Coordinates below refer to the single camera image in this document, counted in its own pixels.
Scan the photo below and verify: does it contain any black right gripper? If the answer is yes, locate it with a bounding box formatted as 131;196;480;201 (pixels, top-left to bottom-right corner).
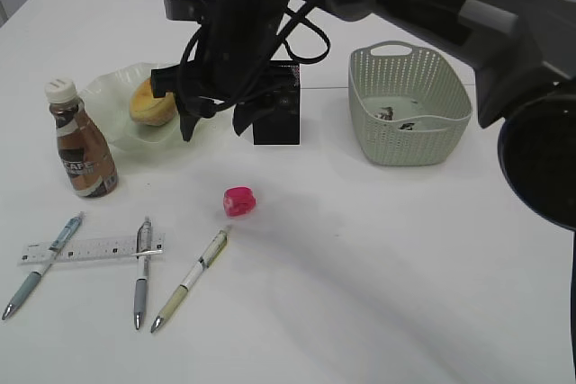
150;28;293;142

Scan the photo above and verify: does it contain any bread roll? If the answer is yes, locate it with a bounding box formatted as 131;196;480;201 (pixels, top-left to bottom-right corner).
129;78;176;127

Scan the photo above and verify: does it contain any brown Nescafe coffee bottle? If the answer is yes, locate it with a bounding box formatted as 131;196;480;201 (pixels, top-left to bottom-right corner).
44;78;118;198

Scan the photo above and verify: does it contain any long paper piece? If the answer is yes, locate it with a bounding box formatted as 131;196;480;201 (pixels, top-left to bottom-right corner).
374;106;394;121

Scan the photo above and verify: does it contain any round paper ball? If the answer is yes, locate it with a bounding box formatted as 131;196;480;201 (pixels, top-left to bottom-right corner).
399;122;416;130

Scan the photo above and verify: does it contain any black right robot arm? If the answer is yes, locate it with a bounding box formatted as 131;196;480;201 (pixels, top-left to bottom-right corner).
151;0;575;230

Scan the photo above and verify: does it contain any black mesh pen holder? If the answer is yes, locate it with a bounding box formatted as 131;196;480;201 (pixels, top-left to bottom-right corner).
252;60;301;146

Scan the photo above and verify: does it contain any pale green wavy glass plate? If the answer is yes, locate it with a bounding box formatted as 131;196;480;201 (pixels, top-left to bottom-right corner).
78;62;179;152

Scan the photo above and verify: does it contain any beige click pen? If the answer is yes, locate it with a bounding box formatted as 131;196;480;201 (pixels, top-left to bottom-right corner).
150;226;231;334

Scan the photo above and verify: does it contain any grey click pen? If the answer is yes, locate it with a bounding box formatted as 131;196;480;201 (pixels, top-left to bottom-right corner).
133;217;152;330

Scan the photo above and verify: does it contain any pale green plastic basket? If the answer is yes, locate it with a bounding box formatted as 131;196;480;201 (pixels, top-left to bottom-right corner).
348;41;473;166

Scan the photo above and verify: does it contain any light blue click pen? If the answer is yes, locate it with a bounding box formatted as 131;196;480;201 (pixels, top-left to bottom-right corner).
1;211;85;320

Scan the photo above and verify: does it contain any pink correction tape dispenser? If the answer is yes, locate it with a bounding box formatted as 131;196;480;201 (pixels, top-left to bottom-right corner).
223;186;257;218

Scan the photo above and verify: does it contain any clear plastic ruler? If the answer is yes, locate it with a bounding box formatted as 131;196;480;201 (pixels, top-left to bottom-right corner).
18;234;166;265

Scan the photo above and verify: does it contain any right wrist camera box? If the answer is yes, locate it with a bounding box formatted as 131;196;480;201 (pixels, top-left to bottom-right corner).
163;0;218;23

